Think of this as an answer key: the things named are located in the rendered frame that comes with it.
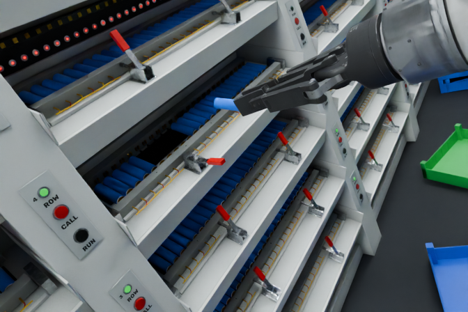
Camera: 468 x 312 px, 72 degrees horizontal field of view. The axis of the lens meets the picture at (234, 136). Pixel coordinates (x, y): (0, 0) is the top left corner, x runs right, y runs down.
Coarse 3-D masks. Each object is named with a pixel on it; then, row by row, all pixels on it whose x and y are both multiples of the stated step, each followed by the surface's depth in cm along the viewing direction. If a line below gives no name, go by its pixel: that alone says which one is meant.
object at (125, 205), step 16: (272, 64) 86; (256, 80) 80; (240, 96) 75; (224, 112) 70; (208, 128) 67; (224, 128) 68; (192, 144) 63; (208, 144) 65; (176, 160) 61; (160, 176) 58; (144, 192) 56; (112, 208) 53; (128, 208) 53
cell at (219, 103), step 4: (216, 100) 54; (220, 100) 53; (224, 100) 53; (228, 100) 52; (232, 100) 52; (216, 104) 54; (220, 104) 53; (224, 104) 53; (228, 104) 52; (232, 104) 52; (216, 108) 55; (220, 108) 54; (224, 108) 53; (228, 108) 52; (232, 108) 52; (236, 108) 51
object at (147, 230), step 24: (264, 48) 89; (144, 120) 69; (240, 120) 71; (264, 120) 74; (120, 144) 66; (216, 144) 66; (240, 144) 68; (216, 168) 62; (168, 192) 57; (192, 192) 58; (120, 216) 52; (144, 216) 54; (168, 216) 54; (144, 240) 50
